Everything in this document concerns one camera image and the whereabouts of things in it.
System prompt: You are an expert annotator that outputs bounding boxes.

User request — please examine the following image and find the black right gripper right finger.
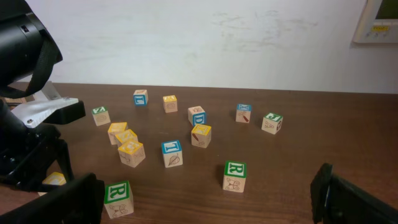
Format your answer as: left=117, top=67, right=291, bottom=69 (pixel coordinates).
left=310, top=163, right=397, bottom=224

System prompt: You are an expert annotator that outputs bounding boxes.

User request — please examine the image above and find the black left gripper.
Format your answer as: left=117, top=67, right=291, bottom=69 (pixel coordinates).
left=1, top=92, right=86, bottom=192

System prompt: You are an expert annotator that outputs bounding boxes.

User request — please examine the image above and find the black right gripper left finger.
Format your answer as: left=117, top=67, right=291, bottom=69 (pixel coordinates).
left=1, top=173, right=104, bottom=224

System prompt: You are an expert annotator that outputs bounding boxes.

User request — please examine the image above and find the yellow C letter block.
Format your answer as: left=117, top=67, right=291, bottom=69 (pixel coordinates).
left=42, top=172, right=67, bottom=185

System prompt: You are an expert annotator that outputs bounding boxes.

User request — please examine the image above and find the green R letter block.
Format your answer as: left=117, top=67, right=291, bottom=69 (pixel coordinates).
left=104, top=180, right=134, bottom=219

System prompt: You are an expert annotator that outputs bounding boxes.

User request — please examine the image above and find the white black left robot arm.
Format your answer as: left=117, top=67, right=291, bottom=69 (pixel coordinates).
left=1, top=1, right=86, bottom=192

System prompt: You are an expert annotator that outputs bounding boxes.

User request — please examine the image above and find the yellow E letter block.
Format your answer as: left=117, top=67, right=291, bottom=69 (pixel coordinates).
left=118, top=140, right=146, bottom=168

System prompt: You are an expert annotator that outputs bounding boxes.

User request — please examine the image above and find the yellow M letter block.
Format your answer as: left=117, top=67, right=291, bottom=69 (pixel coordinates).
left=115, top=129, right=138, bottom=147

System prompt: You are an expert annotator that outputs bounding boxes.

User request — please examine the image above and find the green Z letter block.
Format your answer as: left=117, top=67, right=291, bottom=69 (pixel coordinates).
left=91, top=106, right=111, bottom=126

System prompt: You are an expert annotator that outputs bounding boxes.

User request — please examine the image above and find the yellow S letter block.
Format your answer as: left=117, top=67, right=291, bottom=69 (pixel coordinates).
left=108, top=122, right=127, bottom=145

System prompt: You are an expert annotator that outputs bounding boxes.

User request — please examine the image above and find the green J letter block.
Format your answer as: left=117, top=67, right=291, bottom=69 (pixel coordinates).
left=261, top=113, right=283, bottom=134

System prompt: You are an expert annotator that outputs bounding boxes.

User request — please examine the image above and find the green R block right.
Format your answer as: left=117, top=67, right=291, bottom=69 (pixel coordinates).
left=223, top=161, right=247, bottom=193

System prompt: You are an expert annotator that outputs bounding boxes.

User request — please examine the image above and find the blue I letter block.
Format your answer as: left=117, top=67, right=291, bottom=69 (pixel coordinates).
left=161, top=140, right=183, bottom=168

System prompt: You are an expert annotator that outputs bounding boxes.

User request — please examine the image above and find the blue sided wood block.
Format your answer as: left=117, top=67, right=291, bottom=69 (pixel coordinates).
left=133, top=90, right=149, bottom=106

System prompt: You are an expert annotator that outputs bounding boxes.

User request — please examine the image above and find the blue K letter block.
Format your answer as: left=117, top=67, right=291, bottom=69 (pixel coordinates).
left=236, top=104, right=252, bottom=123

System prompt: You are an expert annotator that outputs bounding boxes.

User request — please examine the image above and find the yellow block top centre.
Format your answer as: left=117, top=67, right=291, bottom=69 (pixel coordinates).
left=162, top=95, right=178, bottom=113

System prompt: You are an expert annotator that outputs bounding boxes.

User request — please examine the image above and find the yellow block right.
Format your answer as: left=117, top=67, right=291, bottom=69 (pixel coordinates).
left=191, top=124, right=211, bottom=148

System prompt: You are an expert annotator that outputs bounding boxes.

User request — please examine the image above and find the wood block blue D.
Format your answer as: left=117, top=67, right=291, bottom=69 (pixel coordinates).
left=188, top=106, right=206, bottom=126

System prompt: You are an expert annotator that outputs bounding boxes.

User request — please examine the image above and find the white wall panel device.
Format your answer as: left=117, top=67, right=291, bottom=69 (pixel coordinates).
left=353, top=0, right=398, bottom=44

